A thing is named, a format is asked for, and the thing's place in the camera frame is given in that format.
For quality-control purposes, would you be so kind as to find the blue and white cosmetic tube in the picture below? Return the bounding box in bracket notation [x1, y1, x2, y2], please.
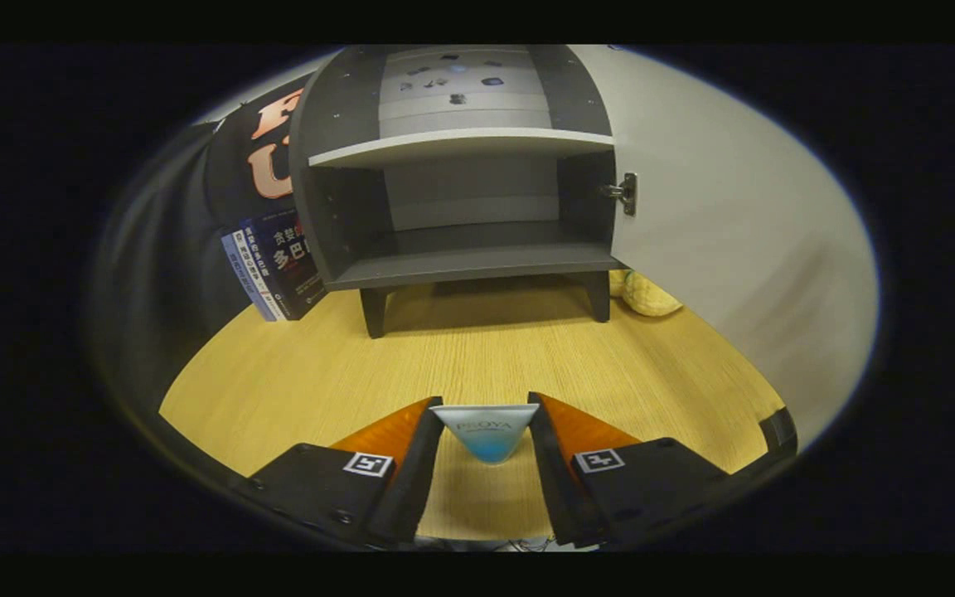
[430, 403, 541, 465]

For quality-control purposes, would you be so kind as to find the metal door hinge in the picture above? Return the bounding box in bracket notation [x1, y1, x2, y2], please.
[599, 172, 638, 217]

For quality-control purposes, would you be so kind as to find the dark blue book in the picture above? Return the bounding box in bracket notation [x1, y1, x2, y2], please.
[244, 211, 329, 321]

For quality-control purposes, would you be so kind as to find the yellow plush toy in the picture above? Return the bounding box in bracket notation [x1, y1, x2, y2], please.
[608, 269, 684, 318]

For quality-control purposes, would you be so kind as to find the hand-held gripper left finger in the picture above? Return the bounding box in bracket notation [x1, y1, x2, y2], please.
[233, 396, 445, 550]

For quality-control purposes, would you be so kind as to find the black backdrop cloth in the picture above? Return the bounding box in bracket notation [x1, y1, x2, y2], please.
[92, 87, 313, 415]

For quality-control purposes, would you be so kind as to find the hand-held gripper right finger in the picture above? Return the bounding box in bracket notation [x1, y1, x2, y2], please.
[527, 391, 731, 550]

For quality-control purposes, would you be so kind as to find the white spine book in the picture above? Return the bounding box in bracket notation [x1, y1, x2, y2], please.
[233, 226, 288, 323]

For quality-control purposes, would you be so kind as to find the white cabinet shelf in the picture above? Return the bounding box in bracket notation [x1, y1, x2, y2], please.
[308, 127, 616, 169]

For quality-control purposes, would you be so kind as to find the beige cabinet door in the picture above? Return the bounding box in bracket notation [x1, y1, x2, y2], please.
[569, 44, 880, 453]

